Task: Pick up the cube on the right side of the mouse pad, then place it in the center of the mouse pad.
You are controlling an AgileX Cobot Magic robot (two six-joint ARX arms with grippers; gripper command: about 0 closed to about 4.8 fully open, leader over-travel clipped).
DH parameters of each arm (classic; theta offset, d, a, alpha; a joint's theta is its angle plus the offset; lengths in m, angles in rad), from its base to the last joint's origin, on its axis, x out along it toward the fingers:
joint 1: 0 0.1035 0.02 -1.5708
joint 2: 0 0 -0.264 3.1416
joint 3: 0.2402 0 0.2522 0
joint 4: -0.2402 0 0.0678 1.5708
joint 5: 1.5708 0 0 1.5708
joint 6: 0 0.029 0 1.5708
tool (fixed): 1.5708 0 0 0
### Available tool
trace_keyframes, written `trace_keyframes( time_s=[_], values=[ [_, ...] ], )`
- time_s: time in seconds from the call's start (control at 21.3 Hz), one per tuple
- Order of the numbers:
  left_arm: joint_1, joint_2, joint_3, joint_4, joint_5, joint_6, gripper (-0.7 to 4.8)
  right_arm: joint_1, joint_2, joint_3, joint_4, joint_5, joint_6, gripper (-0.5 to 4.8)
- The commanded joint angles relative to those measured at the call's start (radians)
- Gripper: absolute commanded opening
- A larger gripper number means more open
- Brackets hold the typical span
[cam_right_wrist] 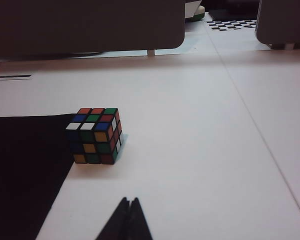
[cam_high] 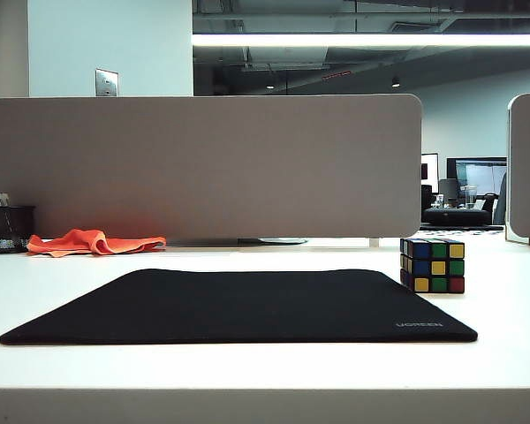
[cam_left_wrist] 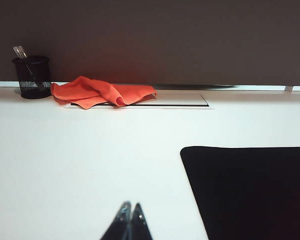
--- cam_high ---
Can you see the multicoloured puzzle cube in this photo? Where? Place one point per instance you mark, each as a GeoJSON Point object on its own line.
{"type": "Point", "coordinates": [433, 266]}

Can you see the black fabric mouse pad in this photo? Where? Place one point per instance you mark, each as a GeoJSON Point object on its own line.
{"type": "Point", "coordinates": [243, 309]}

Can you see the wide beige desk divider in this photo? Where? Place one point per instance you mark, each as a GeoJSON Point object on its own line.
{"type": "Point", "coordinates": [203, 168]}

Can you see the orange cloth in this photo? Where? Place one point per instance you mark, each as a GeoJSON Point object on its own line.
{"type": "Point", "coordinates": [95, 244]}

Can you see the round dark ottoman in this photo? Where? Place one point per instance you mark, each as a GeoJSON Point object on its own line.
{"type": "Point", "coordinates": [456, 217]}

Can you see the large dark display screen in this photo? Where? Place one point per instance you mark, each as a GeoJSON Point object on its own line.
{"type": "Point", "coordinates": [479, 173]}

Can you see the black mesh pen holder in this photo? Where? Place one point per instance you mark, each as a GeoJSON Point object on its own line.
{"type": "Point", "coordinates": [9, 228]}

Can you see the narrow beige desk divider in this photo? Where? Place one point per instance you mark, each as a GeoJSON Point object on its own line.
{"type": "Point", "coordinates": [529, 168]}

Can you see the metal wall switch plate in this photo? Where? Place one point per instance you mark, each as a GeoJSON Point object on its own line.
{"type": "Point", "coordinates": [106, 82]}

